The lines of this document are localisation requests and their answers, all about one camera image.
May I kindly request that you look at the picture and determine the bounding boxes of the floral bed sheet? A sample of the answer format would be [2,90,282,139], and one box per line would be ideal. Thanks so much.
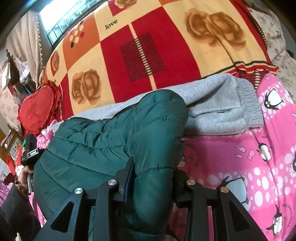
[248,6,295,100]

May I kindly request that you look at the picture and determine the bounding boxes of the window with bars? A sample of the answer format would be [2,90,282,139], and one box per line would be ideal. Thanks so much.
[40,0,101,46]

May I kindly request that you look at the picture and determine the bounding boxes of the orange red rose blanket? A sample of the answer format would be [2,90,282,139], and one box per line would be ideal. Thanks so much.
[43,1,278,121]

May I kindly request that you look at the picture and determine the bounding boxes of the red heart pillow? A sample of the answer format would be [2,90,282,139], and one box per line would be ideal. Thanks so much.
[17,81,62,136]

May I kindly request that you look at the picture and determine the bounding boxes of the person's left hand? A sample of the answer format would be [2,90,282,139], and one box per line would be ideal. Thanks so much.
[16,166,34,194]

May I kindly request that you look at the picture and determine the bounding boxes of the folded grey sweatpants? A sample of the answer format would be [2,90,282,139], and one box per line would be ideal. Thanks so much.
[51,72,265,137]

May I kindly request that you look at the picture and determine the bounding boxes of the dark green quilted jacket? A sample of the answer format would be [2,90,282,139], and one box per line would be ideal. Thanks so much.
[33,90,188,240]

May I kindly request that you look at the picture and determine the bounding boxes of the pink penguin blanket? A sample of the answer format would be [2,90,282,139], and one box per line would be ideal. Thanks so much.
[28,72,296,241]

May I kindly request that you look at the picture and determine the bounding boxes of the beige curtain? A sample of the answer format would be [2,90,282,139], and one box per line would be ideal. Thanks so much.
[6,11,43,88]

